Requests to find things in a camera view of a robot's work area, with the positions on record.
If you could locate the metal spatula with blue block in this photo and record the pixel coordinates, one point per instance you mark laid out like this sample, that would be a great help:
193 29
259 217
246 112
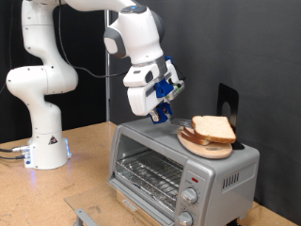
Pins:
164 112

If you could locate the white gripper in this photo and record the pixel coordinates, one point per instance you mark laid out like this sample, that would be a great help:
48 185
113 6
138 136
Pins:
142 100

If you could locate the wooden cutting board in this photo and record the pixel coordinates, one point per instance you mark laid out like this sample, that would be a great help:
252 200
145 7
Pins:
207 152

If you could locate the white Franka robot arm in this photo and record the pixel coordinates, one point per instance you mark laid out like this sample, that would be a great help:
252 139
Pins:
40 125

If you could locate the black metal bookend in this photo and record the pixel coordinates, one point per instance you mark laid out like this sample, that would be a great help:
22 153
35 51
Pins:
233 100

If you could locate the wooden box under oven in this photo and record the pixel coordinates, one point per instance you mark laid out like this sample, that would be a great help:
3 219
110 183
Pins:
141 218

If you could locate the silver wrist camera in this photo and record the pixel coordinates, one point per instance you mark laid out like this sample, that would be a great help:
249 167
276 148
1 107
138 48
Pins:
178 88

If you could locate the silver toaster oven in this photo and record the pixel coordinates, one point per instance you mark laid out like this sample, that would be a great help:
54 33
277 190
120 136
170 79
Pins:
219 175

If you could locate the silver oven knob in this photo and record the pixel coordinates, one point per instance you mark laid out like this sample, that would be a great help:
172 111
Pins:
189 196
185 219

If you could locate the vertical metal pole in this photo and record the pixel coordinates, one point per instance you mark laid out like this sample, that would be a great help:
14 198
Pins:
108 94

